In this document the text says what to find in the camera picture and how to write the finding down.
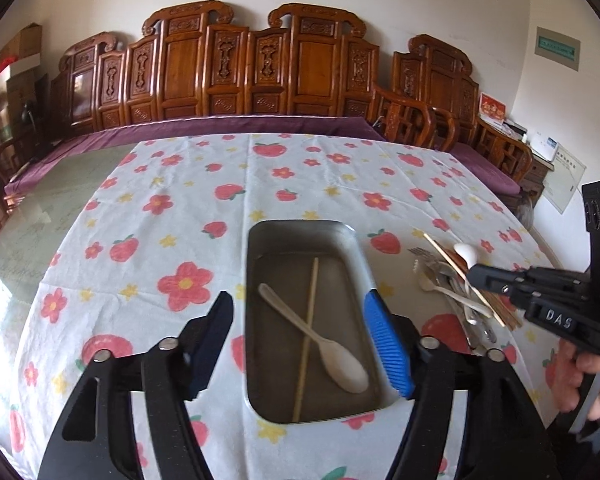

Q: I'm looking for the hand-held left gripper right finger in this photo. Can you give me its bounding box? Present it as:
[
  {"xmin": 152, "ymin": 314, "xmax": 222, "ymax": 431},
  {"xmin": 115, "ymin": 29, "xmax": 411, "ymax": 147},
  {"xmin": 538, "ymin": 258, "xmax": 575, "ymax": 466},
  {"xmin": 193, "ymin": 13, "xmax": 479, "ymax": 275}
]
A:
[{"xmin": 363, "ymin": 289, "xmax": 563, "ymax": 480}]

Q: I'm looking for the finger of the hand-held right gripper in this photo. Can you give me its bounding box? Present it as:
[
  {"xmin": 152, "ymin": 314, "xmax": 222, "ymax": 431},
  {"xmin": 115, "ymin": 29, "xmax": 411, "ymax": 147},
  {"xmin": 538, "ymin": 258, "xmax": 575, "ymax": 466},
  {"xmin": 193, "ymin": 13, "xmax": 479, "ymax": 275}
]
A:
[{"xmin": 466, "ymin": 263, "xmax": 590, "ymax": 311}]

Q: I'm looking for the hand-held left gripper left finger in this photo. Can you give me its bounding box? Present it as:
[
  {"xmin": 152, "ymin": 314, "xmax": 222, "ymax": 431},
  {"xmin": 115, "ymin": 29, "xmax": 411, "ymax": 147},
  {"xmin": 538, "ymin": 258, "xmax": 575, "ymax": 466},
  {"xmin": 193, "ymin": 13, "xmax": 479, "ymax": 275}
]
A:
[{"xmin": 39, "ymin": 290, "xmax": 236, "ymax": 480}]

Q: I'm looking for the pile of mixed cutlery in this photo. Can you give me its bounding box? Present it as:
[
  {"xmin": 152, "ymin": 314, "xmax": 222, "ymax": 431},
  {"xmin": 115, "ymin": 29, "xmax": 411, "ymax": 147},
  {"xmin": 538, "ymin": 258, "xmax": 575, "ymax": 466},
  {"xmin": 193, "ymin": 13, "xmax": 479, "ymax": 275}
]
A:
[{"xmin": 409, "ymin": 246, "xmax": 523, "ymax": 353}]

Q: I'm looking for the wooden chopstick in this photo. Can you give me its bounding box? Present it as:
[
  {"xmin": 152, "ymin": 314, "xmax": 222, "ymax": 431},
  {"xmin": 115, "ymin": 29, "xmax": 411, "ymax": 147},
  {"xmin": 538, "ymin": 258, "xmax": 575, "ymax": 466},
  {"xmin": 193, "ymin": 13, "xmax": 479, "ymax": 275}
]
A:
[
  {"xmin": 292, "ymin": 257, "xmax": 320, "ymax": 422},
  {"xmin": 423, "ymin": 233, "xmax": 507, "ymax": 328}
]

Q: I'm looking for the rectangular metal tray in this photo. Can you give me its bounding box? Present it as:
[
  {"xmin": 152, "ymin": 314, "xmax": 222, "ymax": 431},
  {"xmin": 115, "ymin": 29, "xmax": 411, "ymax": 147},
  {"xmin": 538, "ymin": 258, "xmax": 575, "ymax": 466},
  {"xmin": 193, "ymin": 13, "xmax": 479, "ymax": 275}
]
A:
[{"xmin": 244, "ymin": 219, "xmax": 418, "ymax": 426}]

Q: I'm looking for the person's right hand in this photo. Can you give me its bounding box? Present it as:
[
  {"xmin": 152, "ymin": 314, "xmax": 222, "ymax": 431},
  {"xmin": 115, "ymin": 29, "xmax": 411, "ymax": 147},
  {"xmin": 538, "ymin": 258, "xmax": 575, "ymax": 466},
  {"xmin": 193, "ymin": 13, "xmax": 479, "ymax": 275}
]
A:
[{"xmin": 551, "ymin": 340, "xmax": 600, "ymax": 422}]

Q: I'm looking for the small grey fan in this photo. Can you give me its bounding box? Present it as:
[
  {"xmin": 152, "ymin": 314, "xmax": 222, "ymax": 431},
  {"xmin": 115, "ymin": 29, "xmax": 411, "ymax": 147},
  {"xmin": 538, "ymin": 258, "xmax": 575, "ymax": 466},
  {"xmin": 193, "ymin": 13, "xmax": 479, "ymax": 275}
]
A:
[{"xmin": 516, "ymin": 194, "xmax": 537, "ymax": 232}]

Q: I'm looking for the wooden side table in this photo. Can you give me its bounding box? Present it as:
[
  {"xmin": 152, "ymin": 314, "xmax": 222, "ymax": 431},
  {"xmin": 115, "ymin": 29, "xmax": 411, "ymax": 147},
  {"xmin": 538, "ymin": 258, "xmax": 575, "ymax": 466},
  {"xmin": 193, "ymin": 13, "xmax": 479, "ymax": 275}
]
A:
[{"xmin": 522, "ymin": 150, "xmax": 552, "ymax": 197}]

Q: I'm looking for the short purple seat cushion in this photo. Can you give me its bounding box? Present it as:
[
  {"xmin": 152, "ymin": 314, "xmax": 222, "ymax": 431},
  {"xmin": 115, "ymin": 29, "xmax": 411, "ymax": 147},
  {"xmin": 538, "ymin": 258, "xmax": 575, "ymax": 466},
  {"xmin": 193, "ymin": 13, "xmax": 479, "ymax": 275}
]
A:
[{"xmin": 450, "ymin": 142, "xmax": 523, "ymax": 196}]

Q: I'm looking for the strawberry flower print tablecloth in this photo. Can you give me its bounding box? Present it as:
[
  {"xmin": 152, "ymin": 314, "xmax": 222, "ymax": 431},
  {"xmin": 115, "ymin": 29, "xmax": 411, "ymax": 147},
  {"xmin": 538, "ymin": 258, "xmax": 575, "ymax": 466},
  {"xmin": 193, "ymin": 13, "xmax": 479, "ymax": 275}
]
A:
[{"xmin": 7, "ymin": 132, "xmax": 568, "ymax": 480}]

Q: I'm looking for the red desk calendar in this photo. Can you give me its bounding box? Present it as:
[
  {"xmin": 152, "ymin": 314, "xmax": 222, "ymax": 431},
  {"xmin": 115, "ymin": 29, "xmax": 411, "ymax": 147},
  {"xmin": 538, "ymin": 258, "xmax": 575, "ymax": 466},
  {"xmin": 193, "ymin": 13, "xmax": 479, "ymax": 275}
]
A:
[{"xmin": 479, "ymin": 92, "xmax": 507, "ymax": 126}]

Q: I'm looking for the carved wooden bench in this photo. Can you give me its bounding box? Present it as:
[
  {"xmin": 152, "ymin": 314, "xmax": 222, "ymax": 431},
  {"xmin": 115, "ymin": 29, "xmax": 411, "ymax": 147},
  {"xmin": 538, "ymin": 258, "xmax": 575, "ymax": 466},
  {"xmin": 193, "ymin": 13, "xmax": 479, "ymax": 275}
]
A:
[
  {"xmin": 126, "ymin": 0, "xmax": 251, "ymax": 126},
  {"xmin": 392, "ymin": 35, "xmax": 535, "ymax": 196},
  {"xmin": 250, "ymin": 2, "xmax": 436, "ymax": 148},
  {"xmin": 50, "ymin": 31, "xmax": 128, "ymax": 138}
]

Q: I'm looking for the cardboard box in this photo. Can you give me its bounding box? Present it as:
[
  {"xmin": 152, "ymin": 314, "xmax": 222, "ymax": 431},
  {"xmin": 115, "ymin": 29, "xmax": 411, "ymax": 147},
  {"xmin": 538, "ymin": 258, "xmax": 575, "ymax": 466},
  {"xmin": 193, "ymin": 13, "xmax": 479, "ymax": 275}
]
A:
[{"xmin": 0, "ymin": 23, "xmax": 43, "ymax": 67}]

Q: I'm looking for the white wall panel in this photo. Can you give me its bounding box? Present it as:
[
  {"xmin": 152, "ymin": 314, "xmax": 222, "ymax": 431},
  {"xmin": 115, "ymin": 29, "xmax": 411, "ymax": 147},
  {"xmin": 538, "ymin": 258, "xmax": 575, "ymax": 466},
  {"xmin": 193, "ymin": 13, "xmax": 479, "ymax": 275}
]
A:
[{"xmin": 545, "ymin": 152, "xmax": 587, "ymax": 214}]

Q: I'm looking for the green wall sign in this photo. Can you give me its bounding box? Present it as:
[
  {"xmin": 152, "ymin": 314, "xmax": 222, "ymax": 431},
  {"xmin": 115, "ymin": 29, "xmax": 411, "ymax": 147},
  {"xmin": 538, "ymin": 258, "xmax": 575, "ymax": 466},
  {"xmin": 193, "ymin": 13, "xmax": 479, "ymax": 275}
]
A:
[{"xmin": 535, "ymin": 26, "xmax": 581, "ymax": 72}]

